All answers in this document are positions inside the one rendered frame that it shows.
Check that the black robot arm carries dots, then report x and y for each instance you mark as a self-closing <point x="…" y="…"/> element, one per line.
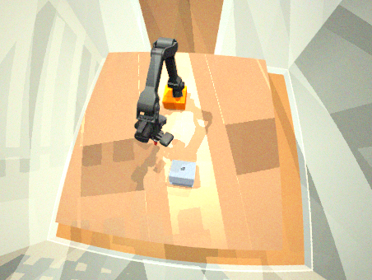
<point x="164" y="50"/>

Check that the grey sloped metal panel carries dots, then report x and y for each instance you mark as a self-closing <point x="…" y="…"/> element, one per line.
<point x="182" y="173"/>

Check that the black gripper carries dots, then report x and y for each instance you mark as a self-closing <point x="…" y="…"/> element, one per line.
<point x="157" y="134"/>

